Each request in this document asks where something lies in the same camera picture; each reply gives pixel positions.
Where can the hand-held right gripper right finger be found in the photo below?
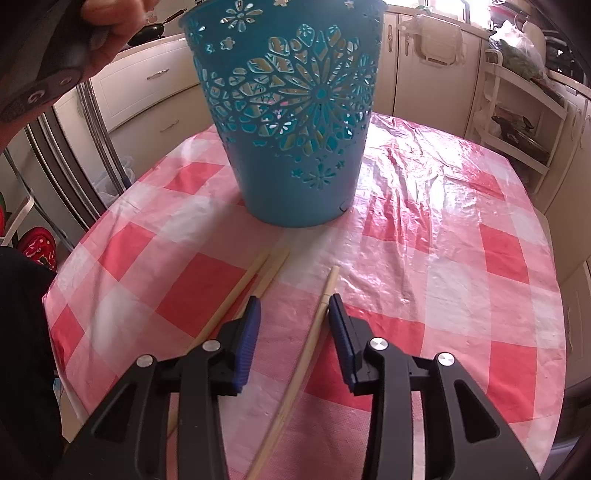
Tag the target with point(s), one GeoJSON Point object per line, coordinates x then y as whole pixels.
{"type": "Point", "coordinates": [341, 341]}

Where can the light wooden chopstick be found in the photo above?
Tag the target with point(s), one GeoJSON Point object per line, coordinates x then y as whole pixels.
{"type": "Point", "coordinates": [304, 355]}
{"type": "Point", "coordinates": [240, 288]}
{"type": "Point", "coordinates": [274, 272]}

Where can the white plastic stool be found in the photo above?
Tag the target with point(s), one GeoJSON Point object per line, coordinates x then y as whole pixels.
{"type": "Point", "coordinates": [21, 217]}

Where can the white kitchen trolley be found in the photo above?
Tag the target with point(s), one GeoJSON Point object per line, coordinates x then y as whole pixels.
{"type": "Point", "coordinates": [489, 101]}

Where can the metal pot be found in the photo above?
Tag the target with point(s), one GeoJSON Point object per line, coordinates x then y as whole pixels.
{"type": "Point", "coordinates": [521, 138]}

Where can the black frying pan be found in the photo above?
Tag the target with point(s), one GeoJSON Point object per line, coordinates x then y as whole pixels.
{"type": "Point", "coordinates": [150, 31]}

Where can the clear plastic bag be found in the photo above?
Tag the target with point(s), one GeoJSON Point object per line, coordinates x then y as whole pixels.
{"type": "Point", "coordinates": [108, 184]}

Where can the teal perforated plastic basket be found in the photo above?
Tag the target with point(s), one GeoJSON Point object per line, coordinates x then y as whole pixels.
{"type": "Point", "coordinates": [295, 184]}

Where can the white jug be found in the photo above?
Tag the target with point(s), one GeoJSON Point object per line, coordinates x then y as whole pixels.
{"type": "Point", "coordinates": [535, 32]}

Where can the plastic bag of greens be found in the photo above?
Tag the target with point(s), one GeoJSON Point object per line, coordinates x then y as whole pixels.
{"type": "Point", "coordinates": [517, 50]}

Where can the person's dark clothing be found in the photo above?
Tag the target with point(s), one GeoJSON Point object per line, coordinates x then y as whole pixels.
{"type": "Point", "coordinates": [23, 360]}

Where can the stainless steel refrigerator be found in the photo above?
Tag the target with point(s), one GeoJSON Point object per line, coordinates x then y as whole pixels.
{"type": "Point", "coordinates": [69, 161]}

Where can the stack of red cookware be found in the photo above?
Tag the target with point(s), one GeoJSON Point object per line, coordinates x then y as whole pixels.
{"type": "Point", "coordinates": [505, 8]}

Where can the red floral cloth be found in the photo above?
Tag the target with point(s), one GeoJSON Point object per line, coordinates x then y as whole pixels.
{"type": "Point", "coordinates": [39, 247]}

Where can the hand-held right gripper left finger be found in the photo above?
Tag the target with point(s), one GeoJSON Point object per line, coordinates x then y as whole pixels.
{"type": "Point", "coordinates": [247, 346]}

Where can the white hanging door bin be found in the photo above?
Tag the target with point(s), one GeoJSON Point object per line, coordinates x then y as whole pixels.
{"type": "Point", "coordinates": [431, 41]}

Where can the red white checkered tablecloth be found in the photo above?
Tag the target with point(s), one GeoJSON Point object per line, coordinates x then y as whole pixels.
{"type": "Point", "coordinates": [438, 277]}

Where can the person's left hand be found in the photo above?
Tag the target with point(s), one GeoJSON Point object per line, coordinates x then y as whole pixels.
{"type": "Point", "coordinates": [122, 23]}

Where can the black countertop oven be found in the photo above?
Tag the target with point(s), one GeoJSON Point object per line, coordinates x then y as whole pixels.
{"type": "Point", "coordinates": [561, 48]}

